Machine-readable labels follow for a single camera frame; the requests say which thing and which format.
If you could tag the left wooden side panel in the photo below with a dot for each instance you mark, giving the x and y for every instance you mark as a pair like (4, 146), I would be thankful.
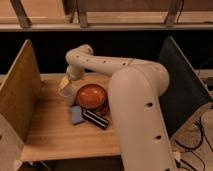
(19, 92)

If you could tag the wooden shelf rail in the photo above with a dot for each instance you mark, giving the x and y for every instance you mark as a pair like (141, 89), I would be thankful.
(105, 15)

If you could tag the orange bowl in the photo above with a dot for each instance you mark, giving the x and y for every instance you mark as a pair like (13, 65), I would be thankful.
(91, 96)

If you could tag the blue-grey sponge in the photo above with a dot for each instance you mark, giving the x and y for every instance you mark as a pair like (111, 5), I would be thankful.
(76, 115)

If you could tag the black rectangular box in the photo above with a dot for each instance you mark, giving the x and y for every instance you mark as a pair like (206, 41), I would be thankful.
(95, 119)

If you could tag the right dark side panel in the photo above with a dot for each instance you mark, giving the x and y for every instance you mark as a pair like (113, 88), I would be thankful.
(186, 98)

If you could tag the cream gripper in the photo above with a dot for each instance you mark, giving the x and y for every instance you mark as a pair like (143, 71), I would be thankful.
(65, 81)

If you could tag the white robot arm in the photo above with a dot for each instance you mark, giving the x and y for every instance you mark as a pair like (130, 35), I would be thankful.
(133, 92)

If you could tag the white ceramic cup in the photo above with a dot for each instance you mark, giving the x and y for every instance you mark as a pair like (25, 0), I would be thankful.
(69, 94)

